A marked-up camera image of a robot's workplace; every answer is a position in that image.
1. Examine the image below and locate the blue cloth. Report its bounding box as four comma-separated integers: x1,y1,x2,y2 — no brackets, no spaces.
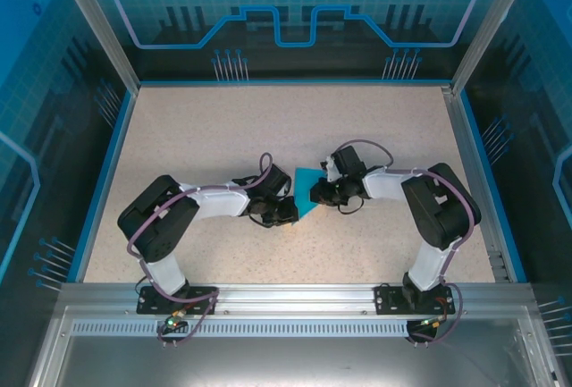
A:
292,166,328,227

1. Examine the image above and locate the aluminium mounting rail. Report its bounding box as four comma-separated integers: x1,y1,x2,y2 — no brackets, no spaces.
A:
57,282,535,316

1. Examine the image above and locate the slotted metal cable duct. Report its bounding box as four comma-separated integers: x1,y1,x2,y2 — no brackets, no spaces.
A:
70,320,523,338

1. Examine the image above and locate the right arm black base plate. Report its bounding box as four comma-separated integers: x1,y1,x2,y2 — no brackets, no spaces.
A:
374,283,453,315

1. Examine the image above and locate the aluminium side rail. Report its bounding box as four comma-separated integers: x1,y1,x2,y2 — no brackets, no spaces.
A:
440,85,513,283

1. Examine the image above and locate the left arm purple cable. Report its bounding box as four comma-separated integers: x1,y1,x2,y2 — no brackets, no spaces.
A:
126,152,274,349

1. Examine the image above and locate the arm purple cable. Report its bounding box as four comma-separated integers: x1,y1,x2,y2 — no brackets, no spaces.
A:
332,139,477,349
126,152,274,349

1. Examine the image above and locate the cable connector with green light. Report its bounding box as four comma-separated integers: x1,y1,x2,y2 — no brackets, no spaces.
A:
417,315,449,330
163,309,188,332

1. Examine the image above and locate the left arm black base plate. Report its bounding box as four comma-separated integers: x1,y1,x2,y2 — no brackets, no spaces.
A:
136,285,219,316

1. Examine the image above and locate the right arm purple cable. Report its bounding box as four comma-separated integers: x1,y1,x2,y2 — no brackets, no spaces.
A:
332,139,477,349

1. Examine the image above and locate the aluminium frame post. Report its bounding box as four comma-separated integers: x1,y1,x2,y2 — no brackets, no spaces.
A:
449,0,540,96
49,0,142,93

